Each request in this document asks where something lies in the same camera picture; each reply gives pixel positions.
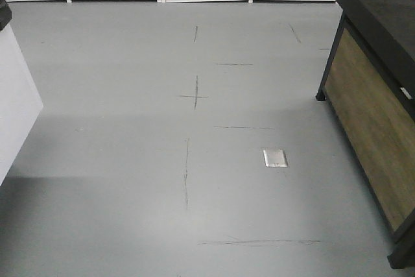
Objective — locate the metal floor outlet plate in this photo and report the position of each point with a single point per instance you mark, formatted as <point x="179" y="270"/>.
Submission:
<point x="275" y="157"/>

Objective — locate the black wooden display stand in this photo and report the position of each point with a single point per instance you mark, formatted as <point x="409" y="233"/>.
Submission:
<point x="369" y="83"/>

